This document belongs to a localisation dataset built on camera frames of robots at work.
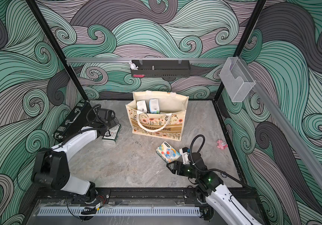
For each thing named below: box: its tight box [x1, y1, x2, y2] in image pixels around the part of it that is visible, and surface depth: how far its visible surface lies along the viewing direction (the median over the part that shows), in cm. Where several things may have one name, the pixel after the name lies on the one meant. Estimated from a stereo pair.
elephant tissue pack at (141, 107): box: [136, 100, 148, 114], surface depth 82 cm
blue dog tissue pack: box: [149, 98, 160, 114], surface depth 83 cm
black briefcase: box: [52, 99, 94, 143], surface depth 81 cm
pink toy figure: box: [216, 139, 228, 150], surface depth 92 cm
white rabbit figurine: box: [129, 60, 139, 71], surface depth 87 cm
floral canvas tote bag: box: [125, 90, 190, 142], surface depth 85 cm
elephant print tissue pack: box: [155, 141, 182, 163], surface depth 86 cm
